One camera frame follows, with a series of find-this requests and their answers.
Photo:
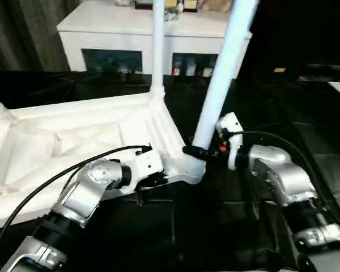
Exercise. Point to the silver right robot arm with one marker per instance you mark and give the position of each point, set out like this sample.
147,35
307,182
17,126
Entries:
286,175

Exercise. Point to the brown plush toy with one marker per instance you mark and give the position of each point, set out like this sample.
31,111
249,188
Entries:
215,5

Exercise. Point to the white patterned round jar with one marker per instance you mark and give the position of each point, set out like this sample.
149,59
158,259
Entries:
119,2

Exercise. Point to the black mat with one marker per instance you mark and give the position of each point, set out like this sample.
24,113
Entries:
215,212

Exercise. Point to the small red white figurine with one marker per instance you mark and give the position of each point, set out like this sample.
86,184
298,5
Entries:
175,69

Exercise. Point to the white cabinet with glass doors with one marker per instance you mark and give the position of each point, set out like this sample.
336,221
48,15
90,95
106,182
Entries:
116,31

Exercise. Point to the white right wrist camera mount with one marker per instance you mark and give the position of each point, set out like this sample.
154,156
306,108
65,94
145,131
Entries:
229,122

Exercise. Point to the small yellow black box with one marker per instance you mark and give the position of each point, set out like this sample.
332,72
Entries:
190,3

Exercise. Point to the small yellow label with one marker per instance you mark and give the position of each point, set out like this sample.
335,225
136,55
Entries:
279,70

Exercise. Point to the dark object on cabinet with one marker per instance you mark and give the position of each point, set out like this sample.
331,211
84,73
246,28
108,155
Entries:
173,15

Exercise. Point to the black horizontal bar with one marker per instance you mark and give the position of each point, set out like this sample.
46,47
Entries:
328,67

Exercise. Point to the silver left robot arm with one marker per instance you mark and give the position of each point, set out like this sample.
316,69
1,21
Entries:
85,198

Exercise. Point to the white plastic table top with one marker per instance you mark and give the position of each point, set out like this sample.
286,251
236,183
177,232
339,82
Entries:
73,133

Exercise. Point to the small white statuette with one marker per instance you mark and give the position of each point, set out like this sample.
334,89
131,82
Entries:
180,6

